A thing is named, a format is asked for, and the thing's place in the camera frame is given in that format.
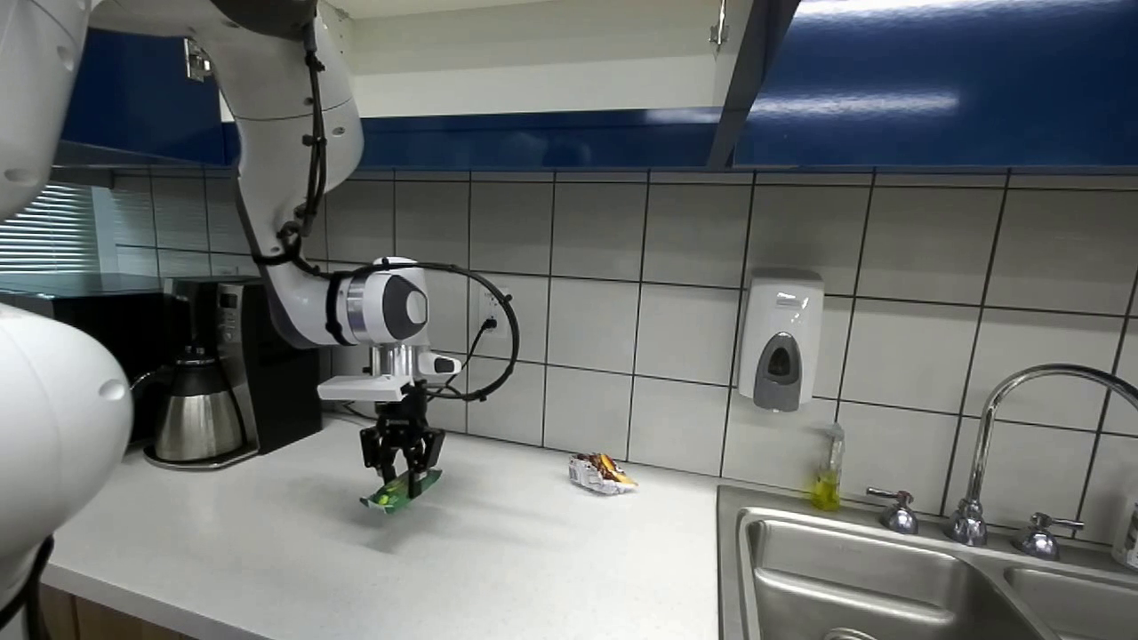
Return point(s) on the green dish soap bottle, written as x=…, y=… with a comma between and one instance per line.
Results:
x=827, y=480

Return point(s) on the black microwave oven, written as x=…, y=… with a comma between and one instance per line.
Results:
x=128, y=331

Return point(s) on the steel coffee carafe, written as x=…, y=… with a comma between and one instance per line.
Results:
x=195, y=420

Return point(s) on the white wall soap dispenser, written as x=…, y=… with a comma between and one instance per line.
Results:
x=780, y=344

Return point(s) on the chrome sink faucet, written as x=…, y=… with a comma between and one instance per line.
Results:
x=974, y=475

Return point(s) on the blue wall cupboard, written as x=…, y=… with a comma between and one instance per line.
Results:
x=927, y=109

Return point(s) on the black steel coffee maker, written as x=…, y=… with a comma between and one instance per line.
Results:
x=280, y=379

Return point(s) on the green chocolate bar wrapper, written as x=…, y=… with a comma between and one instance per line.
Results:
x=397, y=494

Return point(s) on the white wall outlet with plug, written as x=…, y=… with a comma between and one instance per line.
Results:
x=492, y=302

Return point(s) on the white window blinds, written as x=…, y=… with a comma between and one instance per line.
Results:
x=54, y=231

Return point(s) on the small crumpled snack wrapper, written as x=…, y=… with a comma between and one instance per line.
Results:
x=601, y=475

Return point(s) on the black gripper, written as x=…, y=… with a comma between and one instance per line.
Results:
x=402, y=429

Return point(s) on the stainless steel double sink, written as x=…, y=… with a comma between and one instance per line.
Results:
x=856, y=580

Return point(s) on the wooden lower cabinet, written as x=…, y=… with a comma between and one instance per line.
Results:
x=108, y=625

